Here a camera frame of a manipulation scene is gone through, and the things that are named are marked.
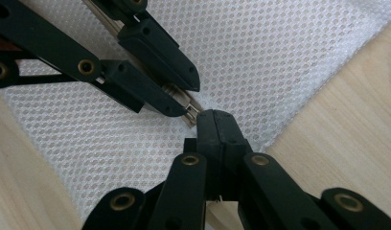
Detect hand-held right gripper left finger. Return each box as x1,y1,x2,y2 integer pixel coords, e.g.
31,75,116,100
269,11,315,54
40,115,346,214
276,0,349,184
183,108,224,201

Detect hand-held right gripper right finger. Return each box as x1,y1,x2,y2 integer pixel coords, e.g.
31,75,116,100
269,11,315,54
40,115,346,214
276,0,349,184
212,108,253,201

